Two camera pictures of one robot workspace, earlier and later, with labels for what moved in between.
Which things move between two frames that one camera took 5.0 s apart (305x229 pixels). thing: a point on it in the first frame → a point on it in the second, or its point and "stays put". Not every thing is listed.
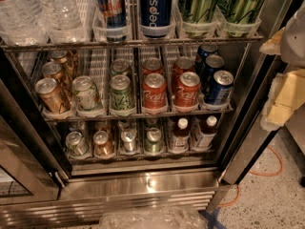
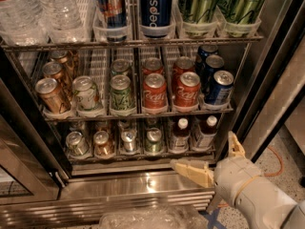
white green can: [87, 93] stays put
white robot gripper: [294, 40] → [231, 179]
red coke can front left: [154, 92] stays put
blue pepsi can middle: [213, 63] stays put
